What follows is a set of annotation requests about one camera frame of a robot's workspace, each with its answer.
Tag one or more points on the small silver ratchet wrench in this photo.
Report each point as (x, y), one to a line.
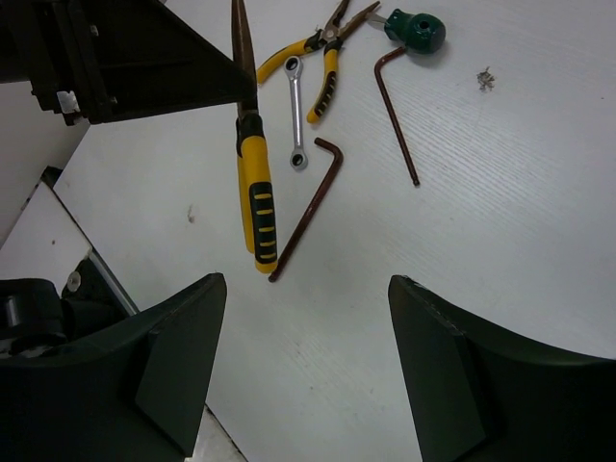
(293, 68)

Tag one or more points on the small metal screws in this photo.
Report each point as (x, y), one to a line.
(486, 80)

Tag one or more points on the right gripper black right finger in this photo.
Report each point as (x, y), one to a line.
(480, 392)

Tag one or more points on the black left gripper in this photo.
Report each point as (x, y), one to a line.
(109, 61)

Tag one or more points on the green stubby screwdriver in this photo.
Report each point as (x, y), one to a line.
(421, 33)

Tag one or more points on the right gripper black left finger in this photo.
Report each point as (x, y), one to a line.
(76, 385)

